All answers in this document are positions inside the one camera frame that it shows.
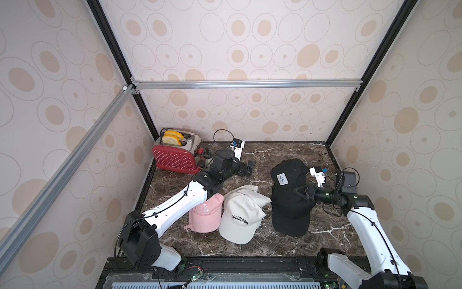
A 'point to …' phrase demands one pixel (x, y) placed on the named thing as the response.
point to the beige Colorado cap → (242, 212)
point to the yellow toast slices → (172, 138)
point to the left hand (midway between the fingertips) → (251, 157)
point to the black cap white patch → (287, 176)
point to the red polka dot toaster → (182, 158)
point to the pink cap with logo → (206, 217)
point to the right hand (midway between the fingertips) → (294, 192)
